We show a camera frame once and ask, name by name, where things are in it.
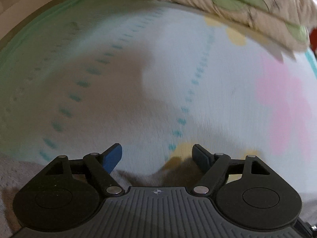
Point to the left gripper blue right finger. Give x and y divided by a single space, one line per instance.
214 170

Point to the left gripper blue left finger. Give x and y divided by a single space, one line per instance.
98 168

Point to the grey speckled pants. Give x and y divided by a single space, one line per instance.
15 174

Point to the pastel patterned bed sheet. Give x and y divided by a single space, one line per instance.
80 75

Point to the floral folded quilt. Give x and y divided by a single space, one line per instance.
286 21

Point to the red wooden post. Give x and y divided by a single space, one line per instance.
313 40

